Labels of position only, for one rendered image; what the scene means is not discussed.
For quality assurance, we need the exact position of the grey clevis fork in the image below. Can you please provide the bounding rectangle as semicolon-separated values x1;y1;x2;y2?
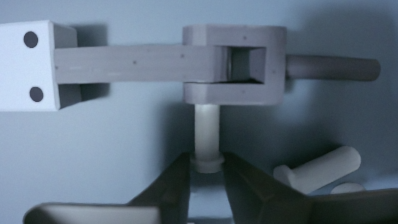
182;23;381;105

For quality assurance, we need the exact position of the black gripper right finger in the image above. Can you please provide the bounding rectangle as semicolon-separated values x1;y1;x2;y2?
223;151;398;224

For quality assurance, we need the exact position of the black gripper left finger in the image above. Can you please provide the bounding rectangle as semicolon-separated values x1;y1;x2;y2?
22;152;191;224

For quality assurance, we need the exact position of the white square block with black dots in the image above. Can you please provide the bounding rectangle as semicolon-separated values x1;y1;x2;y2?
0;20;82;111

